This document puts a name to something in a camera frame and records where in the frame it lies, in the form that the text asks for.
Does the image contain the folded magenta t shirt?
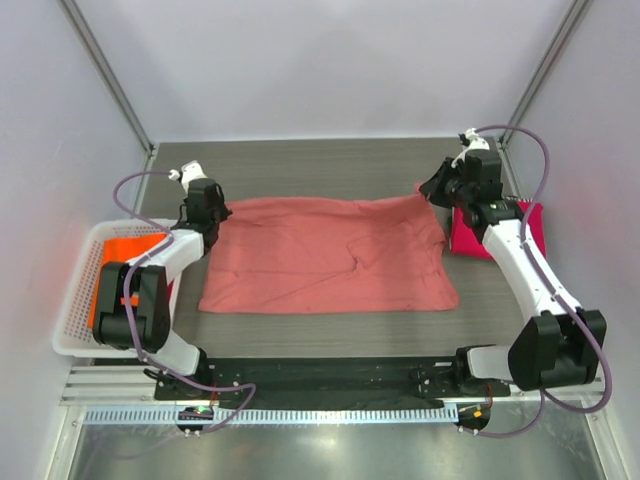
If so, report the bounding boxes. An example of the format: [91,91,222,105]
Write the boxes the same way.
[449,203,547,260]

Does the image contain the salmon pink t shirt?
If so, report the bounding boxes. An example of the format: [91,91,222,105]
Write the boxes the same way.
[198,193,459,315]

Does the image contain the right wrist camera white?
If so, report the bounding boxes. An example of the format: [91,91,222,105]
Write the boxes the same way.
[451,128,491,168]

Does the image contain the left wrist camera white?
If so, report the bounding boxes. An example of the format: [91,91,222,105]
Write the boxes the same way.
[168,160,206,192]

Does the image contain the white plastic basket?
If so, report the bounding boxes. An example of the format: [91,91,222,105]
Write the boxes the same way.
[52,220,192,358]

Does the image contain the left aluminium frame post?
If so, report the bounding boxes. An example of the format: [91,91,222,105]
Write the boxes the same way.
[58,0,154,157]

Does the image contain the orange t shirt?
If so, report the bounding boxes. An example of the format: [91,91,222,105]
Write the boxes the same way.
[88,233,166,329]

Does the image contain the slotted cable duct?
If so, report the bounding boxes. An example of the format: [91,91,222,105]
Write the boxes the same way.
[84,404,458,426]

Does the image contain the right aluminium frame post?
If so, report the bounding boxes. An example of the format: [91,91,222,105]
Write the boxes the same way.
[508,0,593,126]

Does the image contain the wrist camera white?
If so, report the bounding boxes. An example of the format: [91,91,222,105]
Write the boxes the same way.
[168,160,206,192]
[451,128,491,168]

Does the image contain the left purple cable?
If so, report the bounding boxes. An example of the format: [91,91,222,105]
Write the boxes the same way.
[112,170,257,460]

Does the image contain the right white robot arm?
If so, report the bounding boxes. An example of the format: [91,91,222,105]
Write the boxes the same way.
[419,149,607,396]

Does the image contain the magenta shirt in basket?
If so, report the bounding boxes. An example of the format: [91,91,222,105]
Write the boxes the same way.
[168,275,181,314]

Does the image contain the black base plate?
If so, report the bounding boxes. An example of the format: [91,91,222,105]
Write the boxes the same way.
[153,355,511,404]

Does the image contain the aluminium frame post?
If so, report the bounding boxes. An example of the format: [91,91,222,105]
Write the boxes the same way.
[508,0,593,126]
[58,0,154,157]

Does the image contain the striped folded shirt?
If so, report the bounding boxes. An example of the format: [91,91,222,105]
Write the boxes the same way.
[504,195,534,204]

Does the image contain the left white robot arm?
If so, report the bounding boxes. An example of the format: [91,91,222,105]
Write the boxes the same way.
[91,178,231,399]

